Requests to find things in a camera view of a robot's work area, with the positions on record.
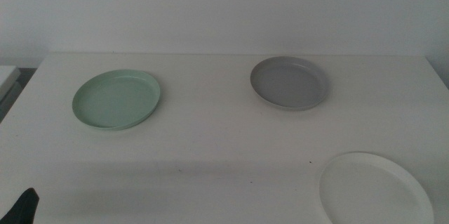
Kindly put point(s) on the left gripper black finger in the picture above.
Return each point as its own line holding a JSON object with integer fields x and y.
{"x": 22, "y": 208}

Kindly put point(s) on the pale green shallow bowl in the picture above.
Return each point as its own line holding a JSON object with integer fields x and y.
{"x": 115, "y": 99}

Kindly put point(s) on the grey shallow bowl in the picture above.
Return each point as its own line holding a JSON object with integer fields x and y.
{"x": 289, "y": 83}

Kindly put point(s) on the white shallow bowl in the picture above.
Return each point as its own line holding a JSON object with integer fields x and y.
{"x": 372, "y": 192}

